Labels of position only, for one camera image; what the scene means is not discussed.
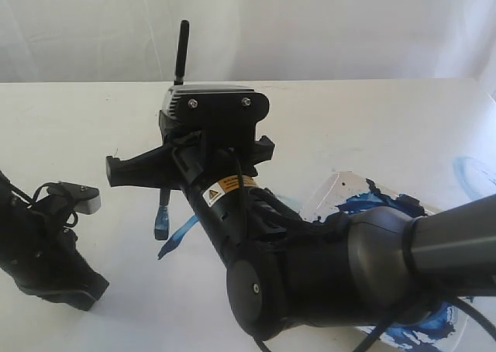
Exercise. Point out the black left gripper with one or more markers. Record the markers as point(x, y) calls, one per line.
point(38, 248)

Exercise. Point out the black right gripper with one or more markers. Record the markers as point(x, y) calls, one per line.
point(218, 184)

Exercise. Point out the black paintbrush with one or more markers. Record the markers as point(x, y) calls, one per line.
point(167, 119)

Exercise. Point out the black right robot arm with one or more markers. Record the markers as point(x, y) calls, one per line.
point(303, 282)

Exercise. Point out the white square paint plate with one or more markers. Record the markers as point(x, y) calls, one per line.
point(387, 201)

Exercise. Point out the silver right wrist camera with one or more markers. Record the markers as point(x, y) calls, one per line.
point(224, 111)

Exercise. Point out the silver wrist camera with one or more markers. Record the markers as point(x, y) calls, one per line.
point(224, 111)
point(86, 199)

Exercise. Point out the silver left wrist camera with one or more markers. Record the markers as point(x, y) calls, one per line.
point(86, 199)

